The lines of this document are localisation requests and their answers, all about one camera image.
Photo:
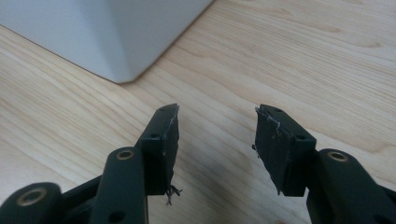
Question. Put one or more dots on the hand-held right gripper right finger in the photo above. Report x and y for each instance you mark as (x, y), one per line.
(280, 155)

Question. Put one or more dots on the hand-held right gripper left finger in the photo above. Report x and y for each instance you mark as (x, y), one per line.
(160, 149)

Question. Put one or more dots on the white plastic bin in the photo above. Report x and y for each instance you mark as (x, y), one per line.
(102, 34)

